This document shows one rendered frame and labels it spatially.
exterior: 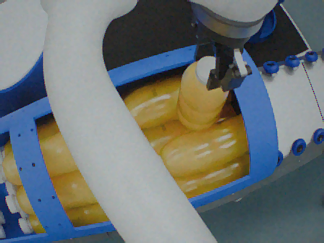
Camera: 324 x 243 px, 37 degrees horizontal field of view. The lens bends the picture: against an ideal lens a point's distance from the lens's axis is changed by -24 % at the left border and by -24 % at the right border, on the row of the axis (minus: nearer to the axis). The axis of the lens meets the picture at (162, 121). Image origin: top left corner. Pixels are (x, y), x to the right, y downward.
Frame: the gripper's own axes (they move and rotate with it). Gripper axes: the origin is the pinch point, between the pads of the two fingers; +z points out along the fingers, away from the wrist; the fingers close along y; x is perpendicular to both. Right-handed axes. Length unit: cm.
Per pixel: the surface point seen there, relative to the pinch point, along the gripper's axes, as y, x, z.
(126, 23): 64, -6, 123
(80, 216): -11.7, 26.5, 27.3
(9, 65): 28, 35, 35
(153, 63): 8.7, 4.8, 18.9
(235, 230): -25, -21, 138
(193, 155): -7.2, 3.5, 21.8
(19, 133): 4.6, 32.7, 16.1
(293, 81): 4, -31, 45
